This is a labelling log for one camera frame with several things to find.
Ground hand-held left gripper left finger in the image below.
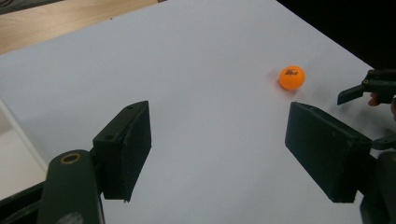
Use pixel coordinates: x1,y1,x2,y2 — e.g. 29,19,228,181
92,100,152,203

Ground wooden table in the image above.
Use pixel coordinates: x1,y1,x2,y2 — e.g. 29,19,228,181
0,0,166,56

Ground orange ping-pong ball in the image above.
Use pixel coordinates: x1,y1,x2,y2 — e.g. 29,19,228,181
278,65,306,91

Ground white plastic container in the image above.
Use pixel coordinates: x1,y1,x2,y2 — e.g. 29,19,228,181
0,98,49,201

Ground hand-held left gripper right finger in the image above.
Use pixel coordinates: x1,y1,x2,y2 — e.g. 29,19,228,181
284,101,374,203

